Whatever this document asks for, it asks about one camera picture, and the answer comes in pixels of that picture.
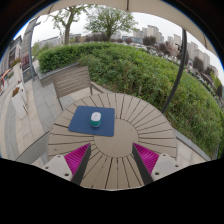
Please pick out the grey storefront building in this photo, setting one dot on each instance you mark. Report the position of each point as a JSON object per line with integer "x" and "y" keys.
{"x": 15, "y": 56}

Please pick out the blue rectangular mouse pad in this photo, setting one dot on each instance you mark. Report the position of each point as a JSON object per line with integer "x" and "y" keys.
{"x": 80, "y": 121}

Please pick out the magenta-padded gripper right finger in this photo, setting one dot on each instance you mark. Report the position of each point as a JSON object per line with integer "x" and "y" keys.
{"x": 146, "y": 160}

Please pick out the white and teal computer mouse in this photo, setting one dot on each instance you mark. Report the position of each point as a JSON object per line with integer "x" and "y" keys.
{"x": 95, "y": 119}

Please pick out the beige umbrella canopy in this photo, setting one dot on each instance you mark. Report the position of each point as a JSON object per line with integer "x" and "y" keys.
{"x": 133, "y": 5}

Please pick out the white flower planter box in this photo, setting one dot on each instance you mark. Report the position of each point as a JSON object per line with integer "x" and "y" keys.
{"x": 19, "y": 105}
{"x": 23, "y": 90}

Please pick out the dark curved umbrella pole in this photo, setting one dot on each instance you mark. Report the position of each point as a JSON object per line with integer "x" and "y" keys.
{"x": 180, "y": 66}

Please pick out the group of tall apartment buildings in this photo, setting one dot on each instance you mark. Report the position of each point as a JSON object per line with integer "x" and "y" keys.
{"x": 151, "y": 33}

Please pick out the thin-crowned tree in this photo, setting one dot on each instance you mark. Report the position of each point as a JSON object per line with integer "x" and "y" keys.
{"x": 67, "y": 28}

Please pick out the slatted outdoor chair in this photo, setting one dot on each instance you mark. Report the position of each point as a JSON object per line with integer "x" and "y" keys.
{"x": 71, "y": 81}

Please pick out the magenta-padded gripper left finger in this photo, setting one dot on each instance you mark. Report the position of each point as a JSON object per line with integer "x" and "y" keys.
{"x": 76, "y": 160}

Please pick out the dense round-crowned tree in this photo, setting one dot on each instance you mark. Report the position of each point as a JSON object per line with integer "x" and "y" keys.
{"x": 109, "y": 21}

